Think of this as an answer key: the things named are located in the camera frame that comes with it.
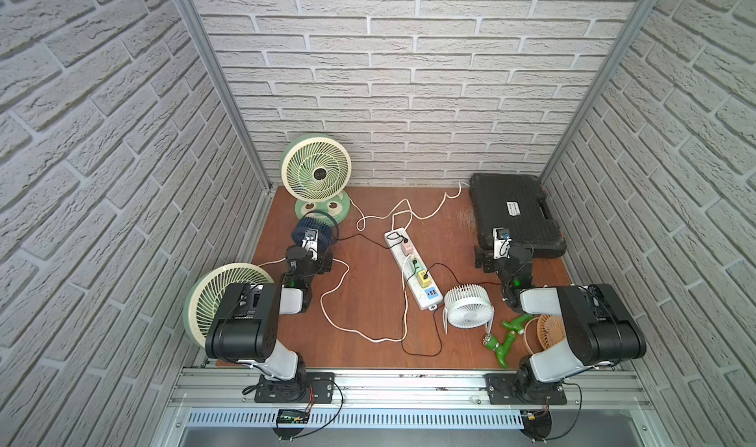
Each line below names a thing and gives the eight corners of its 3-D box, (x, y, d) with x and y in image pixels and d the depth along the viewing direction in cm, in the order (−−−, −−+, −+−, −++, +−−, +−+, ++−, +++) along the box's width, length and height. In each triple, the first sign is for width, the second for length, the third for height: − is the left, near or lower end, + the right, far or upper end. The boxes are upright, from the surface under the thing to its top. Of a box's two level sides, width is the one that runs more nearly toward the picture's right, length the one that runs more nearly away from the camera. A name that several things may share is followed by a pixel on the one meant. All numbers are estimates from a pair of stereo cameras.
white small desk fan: (444, 332, 84) (452, 317, 75) (441, 301, 90) (447, 283, 81) (487, 332, 84) (500, 317, 75) (480, 301, 90) (492, 284, 81)
